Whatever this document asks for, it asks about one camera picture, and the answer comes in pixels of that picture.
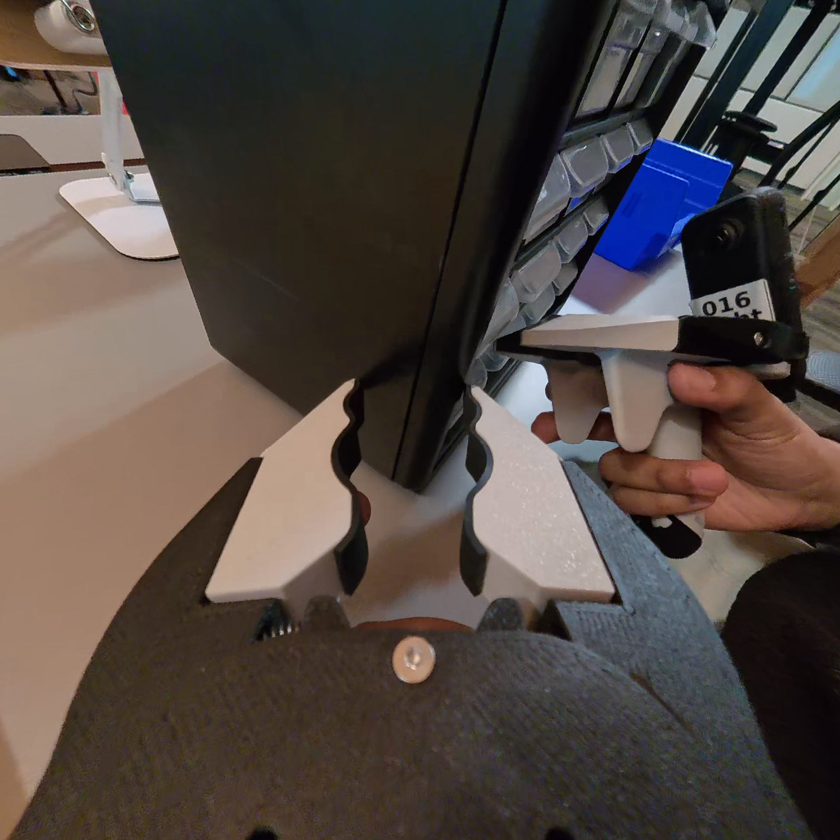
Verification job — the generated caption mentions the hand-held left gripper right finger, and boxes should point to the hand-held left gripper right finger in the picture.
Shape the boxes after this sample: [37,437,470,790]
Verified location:
[458,386,618,621]

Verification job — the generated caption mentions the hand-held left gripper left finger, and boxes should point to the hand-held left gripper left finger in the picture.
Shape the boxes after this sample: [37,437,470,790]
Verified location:
[205,379,371,618]

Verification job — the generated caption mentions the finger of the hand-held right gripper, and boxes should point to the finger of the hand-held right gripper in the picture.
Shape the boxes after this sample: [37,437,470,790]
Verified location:
[495,314,683,362]

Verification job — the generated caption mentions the black drawer cabinet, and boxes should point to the black drawer cabinet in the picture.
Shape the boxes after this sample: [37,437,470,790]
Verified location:
[88,0,719,494]

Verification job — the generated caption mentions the person's right hand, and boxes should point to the person's right hand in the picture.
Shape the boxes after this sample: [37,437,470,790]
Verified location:
[532,362,840,534]

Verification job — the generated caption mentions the blue plastic bin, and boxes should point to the blue plastic bin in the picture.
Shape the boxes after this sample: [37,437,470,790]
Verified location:
[594,138,734,271]

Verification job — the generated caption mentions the rows of clear cabinet drawers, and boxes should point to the rows of clear cabinet drawers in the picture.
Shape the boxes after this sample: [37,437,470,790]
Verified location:
[469,0,718,391]

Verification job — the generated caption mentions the person's dark garment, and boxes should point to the person's dark garment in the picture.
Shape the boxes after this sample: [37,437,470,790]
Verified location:
[721,550,840,840]

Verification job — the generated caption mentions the white monitor stand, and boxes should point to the white monitor stand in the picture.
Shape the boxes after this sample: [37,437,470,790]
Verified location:
[59,66,179,261]

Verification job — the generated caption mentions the white rounded device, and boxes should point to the white rounded device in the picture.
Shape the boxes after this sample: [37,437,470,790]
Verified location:
[34,0,109,56]

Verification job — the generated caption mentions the wooden side table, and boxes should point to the wooden side table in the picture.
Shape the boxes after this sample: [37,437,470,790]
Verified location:
[0,0,112,70]

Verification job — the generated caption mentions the black metal frame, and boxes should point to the black metal frame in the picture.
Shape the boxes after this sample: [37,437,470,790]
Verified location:
[682,0,840,198]

